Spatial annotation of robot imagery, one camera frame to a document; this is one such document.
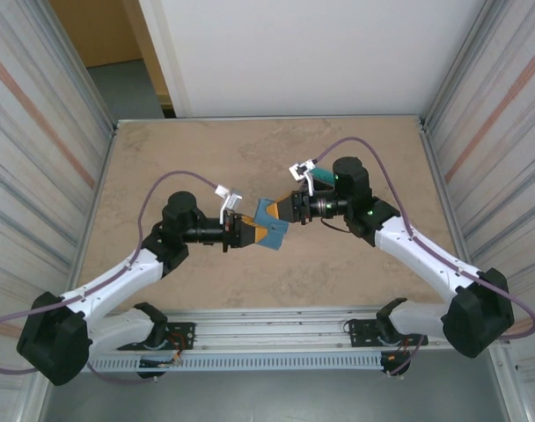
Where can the teal card holder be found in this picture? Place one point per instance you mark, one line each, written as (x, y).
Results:
(276, 237)

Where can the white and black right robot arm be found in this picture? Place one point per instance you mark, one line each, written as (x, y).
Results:
(426, 255)

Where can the teal packet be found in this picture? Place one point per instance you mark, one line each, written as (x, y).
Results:
(327, 174)

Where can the small black connector board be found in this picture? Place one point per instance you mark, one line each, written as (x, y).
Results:
(162, 363)
(393, 358)

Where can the translucent corrugated side panel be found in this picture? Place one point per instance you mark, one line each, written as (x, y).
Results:
(514, 132)
(21, 132)

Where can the brown wooden door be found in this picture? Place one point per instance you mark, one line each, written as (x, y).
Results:
(100, 26)

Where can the aluminium table edge rail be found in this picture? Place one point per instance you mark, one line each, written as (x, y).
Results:
(272, 118)

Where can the aluminium side rail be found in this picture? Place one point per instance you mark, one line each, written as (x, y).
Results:
(102, 176)
(439, 176)

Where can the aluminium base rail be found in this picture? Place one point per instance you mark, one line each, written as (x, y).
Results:
(272, 327)

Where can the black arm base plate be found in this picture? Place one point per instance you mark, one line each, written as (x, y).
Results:
(362, 336)
(181, 336)

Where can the aluminium frame post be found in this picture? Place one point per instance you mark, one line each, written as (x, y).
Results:
(85, 66)
(459, 66)

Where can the white door frame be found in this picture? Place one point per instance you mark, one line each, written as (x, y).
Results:
(162, 44)

